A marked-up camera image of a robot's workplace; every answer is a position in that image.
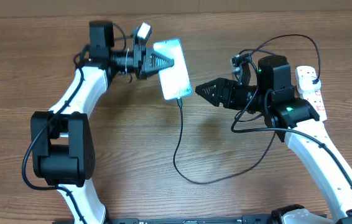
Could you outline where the Samsung Galaxy smartphone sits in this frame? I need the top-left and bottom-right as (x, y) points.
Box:
(153, 39), (192, 101)

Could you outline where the black USB charging cable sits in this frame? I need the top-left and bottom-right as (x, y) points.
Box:
(172, 34), (322, 185)

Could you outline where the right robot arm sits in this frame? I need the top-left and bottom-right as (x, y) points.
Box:
(195, 55), (352, 223)

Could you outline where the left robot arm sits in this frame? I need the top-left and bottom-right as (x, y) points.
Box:
(22, 21), (174, 223)

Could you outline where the white charger plug adapter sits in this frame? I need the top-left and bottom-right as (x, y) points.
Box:
(297, 77), (322, 94)

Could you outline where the white power strip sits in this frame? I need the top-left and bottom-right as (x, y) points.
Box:
(295, 65), (327, 121)

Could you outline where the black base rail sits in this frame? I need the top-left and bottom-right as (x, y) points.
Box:
(108, 214), (278, 224)

